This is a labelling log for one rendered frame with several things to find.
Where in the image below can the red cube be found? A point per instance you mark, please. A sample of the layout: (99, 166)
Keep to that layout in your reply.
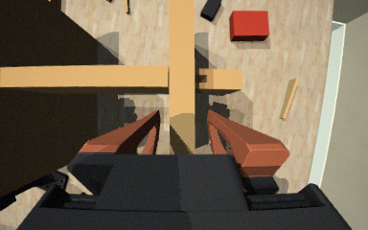
(248, 26)

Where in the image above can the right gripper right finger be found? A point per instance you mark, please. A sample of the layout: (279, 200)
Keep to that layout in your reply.
(256, 154)

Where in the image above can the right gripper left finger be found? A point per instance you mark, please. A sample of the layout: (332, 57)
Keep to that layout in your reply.
(125, 140)

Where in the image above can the tan flat board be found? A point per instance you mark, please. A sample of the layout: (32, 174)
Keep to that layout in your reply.
(55, 2)

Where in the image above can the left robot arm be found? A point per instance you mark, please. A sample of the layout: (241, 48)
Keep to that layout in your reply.
(43, 183)

